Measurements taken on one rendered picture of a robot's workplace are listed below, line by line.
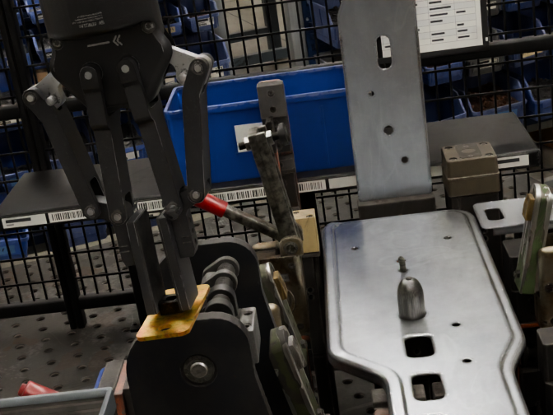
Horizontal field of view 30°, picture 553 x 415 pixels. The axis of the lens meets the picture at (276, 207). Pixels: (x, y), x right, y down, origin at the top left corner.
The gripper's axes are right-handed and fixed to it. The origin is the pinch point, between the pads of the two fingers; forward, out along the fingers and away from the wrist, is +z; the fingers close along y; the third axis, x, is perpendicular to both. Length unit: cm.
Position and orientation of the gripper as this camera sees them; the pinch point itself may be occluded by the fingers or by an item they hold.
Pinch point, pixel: (162, 259)
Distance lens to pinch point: 73.2
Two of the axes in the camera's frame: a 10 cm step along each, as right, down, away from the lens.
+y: 9.7, -1.5, -1.8
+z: 1.9, 9.4, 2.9
